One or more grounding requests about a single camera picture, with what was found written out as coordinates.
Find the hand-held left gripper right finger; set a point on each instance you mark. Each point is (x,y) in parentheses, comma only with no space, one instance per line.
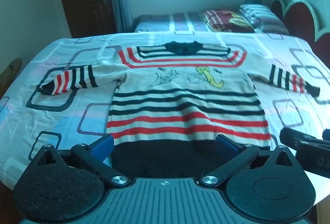
(224,145)

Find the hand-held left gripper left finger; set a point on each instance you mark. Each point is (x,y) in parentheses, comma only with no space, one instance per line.
(103,147)

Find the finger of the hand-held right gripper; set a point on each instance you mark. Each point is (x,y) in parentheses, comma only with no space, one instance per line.
(296,137)

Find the striped knit sweater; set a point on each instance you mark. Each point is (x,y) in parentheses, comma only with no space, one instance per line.
(185,100)

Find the patterned white bed sheet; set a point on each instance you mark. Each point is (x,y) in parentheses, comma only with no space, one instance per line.
(64,115)

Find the red scalloped headboard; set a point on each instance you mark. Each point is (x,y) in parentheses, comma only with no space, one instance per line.
(301,18)

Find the striped grey pillow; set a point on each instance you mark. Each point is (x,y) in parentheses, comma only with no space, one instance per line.
(263,18)

